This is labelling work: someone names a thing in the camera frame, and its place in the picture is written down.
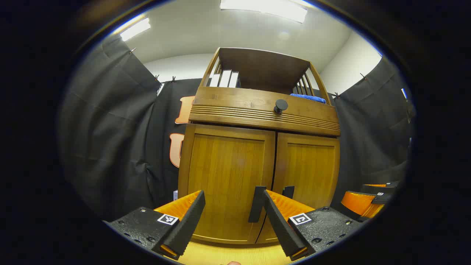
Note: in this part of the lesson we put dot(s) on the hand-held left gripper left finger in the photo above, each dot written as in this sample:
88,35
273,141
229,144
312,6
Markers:
187,228

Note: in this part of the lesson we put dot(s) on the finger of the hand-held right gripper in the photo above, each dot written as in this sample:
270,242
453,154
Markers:
358,204
381,187

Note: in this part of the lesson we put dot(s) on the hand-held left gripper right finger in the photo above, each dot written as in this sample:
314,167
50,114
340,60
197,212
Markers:
281,228

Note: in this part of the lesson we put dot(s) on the wooden cabinet door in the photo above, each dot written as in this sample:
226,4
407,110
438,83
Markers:
224,165
309,165

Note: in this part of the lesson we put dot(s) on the wooden double-door shoe cabinet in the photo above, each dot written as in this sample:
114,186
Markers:
235,106

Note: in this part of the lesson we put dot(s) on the wooden cabinet drawer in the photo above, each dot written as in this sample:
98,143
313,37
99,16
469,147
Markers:
235,105

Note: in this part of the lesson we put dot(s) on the blue cloth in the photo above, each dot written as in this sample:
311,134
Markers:
307,98

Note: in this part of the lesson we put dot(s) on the round black drawer knob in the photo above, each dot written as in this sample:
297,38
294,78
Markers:
280,105

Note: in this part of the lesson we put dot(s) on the black backdrop cloth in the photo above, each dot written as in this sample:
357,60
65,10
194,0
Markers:
110,129

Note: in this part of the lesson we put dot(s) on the white book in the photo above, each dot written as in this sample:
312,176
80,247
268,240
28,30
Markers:
214,80
234,80
225,78

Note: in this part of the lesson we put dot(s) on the long ceiling light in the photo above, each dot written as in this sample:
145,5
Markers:
135,29

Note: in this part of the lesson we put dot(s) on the wide ceiling light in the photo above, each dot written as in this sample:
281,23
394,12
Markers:
265,8

